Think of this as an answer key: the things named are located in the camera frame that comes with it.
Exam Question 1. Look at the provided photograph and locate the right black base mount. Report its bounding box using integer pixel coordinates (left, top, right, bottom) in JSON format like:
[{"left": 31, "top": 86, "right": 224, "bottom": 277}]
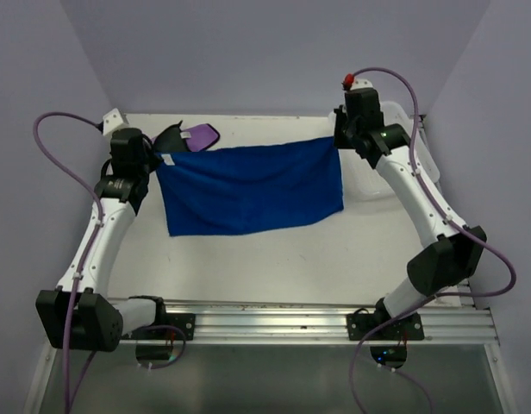
[{"left": 346, "top": 308, "right": 425, "bottom": 342}]

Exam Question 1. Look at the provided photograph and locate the aluminium frame rail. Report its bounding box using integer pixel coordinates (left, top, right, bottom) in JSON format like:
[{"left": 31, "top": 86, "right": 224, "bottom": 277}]
[{"left": 41, "top": 301, "right": 499, "bottom": 350}]

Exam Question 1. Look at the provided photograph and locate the purple and grey towel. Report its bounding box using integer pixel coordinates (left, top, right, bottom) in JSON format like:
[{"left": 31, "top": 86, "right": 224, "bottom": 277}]
[{"left": 153, "top": 122, "right": 221, "bottom": 153}]

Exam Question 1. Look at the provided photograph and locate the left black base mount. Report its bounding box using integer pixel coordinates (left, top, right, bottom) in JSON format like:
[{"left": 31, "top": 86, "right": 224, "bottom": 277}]
[{"left": 164, "top": 312, "right": 197, "bottom": 341}]

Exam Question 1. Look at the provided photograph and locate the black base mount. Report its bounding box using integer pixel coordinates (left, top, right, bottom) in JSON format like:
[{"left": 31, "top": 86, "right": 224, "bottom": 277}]
[
  {"left": 346, "top": 308, "right": 425, "bottom": 342},
  {"left": 164, "top": 312, "right": 197, "bottom": 341}
]

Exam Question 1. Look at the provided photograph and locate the blue towel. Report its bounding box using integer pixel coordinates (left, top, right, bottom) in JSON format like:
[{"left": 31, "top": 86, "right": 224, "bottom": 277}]
[{"left": 157, "top": 137, "right": 344, "bottom": 236}]

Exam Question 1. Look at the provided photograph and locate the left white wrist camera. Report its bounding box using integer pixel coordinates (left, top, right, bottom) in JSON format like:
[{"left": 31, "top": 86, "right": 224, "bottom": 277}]
[{"left": 102, "top": 108, "right": 128, "bottom": 139}]

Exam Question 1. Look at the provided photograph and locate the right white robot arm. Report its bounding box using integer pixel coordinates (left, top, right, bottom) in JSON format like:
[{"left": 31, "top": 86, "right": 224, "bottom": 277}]
[{"left": 334, "top": 79, "right": 483, "bottom": 339}]

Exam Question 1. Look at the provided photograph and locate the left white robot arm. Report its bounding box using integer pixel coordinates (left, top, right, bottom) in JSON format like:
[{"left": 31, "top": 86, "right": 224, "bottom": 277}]
[{"left": 35, "top": 128, "right": 169, "bottom": 352}]

